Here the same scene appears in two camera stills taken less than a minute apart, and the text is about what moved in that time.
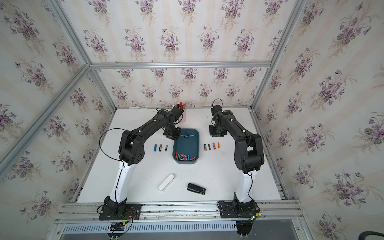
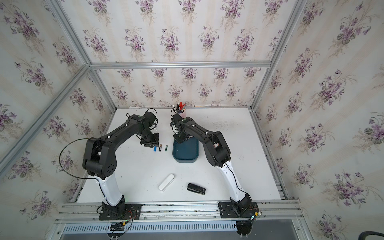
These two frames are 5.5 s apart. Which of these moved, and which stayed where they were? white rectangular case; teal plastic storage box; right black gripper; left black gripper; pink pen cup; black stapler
Moved: right black gripper; left black gripper
Stayed: black stapler; white rectangular case; teal plastic storage box; pink pen cup
